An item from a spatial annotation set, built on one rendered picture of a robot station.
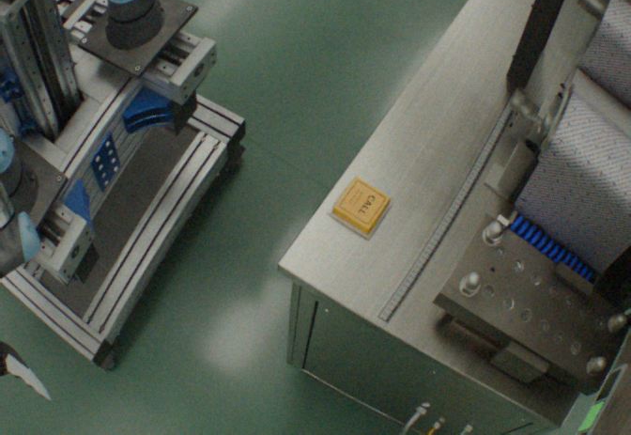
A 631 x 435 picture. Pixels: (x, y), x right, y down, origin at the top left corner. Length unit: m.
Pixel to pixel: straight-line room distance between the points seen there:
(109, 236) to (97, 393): 0.51
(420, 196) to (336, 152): 1.04
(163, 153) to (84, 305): 0.52
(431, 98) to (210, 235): 1.02
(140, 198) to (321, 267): 0.92
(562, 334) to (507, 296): 0.14
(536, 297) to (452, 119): 0.43
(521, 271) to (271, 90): 1.44
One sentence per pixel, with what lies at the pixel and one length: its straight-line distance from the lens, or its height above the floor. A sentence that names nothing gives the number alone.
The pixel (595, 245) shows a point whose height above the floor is 1.10.
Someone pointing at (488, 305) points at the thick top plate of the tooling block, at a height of 1.03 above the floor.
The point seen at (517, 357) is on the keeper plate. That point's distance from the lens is 1.28.
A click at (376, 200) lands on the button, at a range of 1.41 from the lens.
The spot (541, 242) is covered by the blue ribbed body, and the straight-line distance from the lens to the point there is 1.32.
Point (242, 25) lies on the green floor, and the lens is 2.71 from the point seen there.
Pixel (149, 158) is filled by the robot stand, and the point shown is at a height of 0.21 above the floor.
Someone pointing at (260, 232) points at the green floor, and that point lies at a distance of 2.36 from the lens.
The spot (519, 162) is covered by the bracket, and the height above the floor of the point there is 1.04.
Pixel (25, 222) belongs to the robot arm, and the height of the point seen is 1.15.
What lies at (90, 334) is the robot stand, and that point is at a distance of 2.11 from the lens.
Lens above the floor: 2.21
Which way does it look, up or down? 67 degrees down
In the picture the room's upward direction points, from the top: 7 degrees clockwise
